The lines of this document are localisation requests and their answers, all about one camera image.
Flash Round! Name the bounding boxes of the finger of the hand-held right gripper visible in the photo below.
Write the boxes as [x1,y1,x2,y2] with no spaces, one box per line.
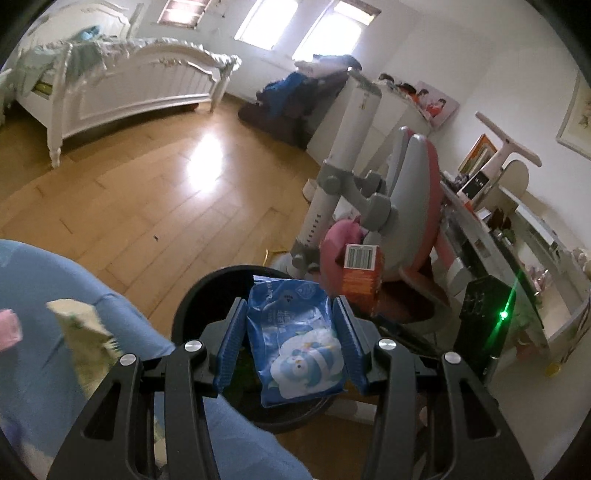
[376,318,458,358]

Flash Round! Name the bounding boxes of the blue wet wipes packet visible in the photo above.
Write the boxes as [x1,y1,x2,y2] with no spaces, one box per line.
[247,275,349,409]

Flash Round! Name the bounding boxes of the white wooden bed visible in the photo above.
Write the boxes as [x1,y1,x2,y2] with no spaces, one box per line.
[0,0,243,169]

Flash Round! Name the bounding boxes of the pale bedding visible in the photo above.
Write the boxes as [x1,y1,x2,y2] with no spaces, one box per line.
[18,27,132,90]

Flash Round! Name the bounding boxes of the pink grey chair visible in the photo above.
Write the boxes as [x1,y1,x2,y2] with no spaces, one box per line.
[318,126,458,334]

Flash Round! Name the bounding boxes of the white grey adjustable pole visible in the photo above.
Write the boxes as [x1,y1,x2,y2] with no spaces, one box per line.
[284,67,400,274]

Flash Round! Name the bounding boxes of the black digital clock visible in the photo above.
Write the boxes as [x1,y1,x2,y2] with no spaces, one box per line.
[462,171,491,202]

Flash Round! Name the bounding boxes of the white study desk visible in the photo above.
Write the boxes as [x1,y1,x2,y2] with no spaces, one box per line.
[438,171,591,367]

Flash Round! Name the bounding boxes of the black trash bin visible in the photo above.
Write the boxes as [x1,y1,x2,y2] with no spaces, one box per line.
[172,264,342,432]

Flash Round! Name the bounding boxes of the orange cardboard box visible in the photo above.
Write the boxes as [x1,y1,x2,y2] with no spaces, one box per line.
[341,244,386,319]

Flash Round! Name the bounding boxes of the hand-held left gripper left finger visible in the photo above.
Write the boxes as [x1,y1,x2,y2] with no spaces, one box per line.
[46,298,247,480]

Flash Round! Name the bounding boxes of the small picture canvas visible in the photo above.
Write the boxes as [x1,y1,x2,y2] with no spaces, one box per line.
[378,71,417,97]

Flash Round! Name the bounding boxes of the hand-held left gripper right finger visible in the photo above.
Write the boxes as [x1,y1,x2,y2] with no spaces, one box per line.
[332,295,534,480]

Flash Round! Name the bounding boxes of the dark armchair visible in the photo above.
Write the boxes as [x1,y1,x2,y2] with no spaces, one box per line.
[238,69,349,149]

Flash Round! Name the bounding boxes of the white desk lamp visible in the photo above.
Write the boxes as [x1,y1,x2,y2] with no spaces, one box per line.
[475,111,542,204]

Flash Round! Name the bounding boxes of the window with blind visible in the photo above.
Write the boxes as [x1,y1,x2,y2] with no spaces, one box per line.
[157,0,213,26]

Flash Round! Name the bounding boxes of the framed wall picture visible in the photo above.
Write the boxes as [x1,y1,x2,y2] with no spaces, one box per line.
[555,71,591,162]

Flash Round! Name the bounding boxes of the pink photo canvas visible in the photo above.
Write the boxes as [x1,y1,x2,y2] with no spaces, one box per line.
[413,80,461,131]

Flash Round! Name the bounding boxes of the crumpled pale paper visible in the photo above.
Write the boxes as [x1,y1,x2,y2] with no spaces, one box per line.
[46,299,122,398]

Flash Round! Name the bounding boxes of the pink cloth piece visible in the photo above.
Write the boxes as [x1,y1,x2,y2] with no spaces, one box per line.
[0,308,23,354]

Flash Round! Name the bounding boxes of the blue clothes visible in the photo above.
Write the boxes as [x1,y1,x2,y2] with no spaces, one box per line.
[261,71,315,117]

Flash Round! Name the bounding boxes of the pile of clothes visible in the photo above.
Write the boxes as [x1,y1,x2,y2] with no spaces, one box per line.
[293,53,363,78]

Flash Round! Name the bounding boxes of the white cabinet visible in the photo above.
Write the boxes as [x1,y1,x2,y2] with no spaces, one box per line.
[307,74,432,185]

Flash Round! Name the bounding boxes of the bright window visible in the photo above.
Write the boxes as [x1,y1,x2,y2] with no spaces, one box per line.
[235,0,298,49]
[293,0,382,63]

